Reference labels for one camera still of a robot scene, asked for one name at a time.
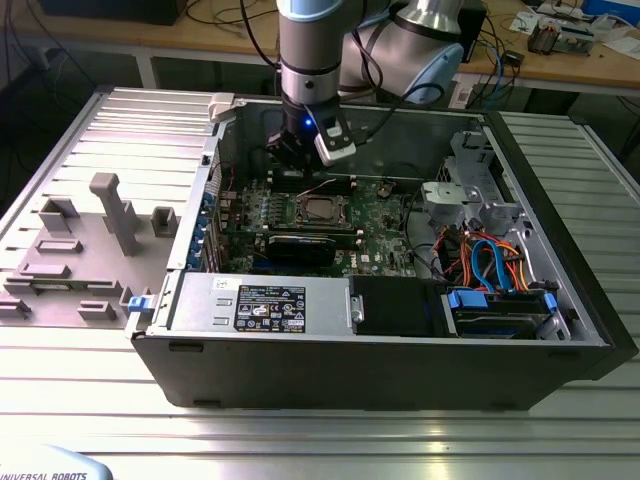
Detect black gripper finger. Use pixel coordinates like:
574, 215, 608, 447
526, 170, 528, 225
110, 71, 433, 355
304, 146, 325, 190
267, 129, 311, 191

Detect metal locking lever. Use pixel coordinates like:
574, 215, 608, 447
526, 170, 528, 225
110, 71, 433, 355
298, 178, 339, 197

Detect metal socket cover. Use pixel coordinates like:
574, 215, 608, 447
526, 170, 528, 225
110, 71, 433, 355
293, 193, 350, 225

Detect CPU socket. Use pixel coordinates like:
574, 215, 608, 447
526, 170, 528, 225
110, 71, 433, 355
292, 192, 351, 227

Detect black graphics card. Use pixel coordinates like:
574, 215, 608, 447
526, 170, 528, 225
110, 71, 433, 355
266, 230, 337, 269

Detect green motherboard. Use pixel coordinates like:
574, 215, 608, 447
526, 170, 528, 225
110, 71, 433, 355
218, 172, 422, 280

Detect silver metal drive cage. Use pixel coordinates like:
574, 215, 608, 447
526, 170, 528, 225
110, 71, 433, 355
419, 127, 531, 236

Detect wooden desk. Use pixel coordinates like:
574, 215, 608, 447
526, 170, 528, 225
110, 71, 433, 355
29, 0, 640, 99

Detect white paper label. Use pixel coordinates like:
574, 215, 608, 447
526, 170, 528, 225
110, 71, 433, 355
448, 74, 475, 110

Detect silver power supply unit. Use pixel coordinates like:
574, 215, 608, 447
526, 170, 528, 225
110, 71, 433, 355
169, 272, 354, 341

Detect hard disk in blue carrier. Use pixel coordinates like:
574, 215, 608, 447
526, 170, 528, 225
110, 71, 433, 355
439, 287, 559, 341

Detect black PC case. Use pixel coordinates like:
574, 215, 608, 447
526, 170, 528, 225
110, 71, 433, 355
130, 93, 640, 412

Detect black equipment box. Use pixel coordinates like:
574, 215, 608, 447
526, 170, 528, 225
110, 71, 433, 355
39, 0, 179, 26

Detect grey parts rack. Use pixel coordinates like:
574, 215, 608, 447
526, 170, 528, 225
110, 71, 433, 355
0, 172, 184, 331

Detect white paper sheet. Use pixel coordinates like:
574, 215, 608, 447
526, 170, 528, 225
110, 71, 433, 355
509, 10, 544, 35

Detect black finned heat sink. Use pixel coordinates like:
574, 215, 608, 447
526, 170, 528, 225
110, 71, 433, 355
527, 23, 557, 55

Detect green RAM stick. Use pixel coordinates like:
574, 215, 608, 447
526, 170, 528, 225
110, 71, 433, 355
27, 280, 124, 292

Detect electronics tray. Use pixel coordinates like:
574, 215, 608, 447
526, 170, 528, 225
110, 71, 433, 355
554, 22, 597, 57

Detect blue box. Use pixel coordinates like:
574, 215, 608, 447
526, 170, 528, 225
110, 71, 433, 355
583, 0, 640, 17

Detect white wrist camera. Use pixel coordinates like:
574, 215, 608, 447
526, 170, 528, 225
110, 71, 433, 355
313, 115, 359, 168

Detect pale case handle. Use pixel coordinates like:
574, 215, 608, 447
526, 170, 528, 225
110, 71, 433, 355
206, 92, 236, 123

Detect black cable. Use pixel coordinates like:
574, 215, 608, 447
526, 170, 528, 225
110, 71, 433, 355
403, 192, 449, 284

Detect red wire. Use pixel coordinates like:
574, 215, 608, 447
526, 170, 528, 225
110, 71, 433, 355
433, 224, 461, 274

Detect blue cable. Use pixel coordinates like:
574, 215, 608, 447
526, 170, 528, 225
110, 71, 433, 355
492, 49, 507, 109

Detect blue data wire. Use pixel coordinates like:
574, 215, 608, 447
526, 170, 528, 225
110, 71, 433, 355
469, 238, 516, 295

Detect orange wire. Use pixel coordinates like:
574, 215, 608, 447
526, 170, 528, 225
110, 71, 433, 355
459, 230, 529, 294

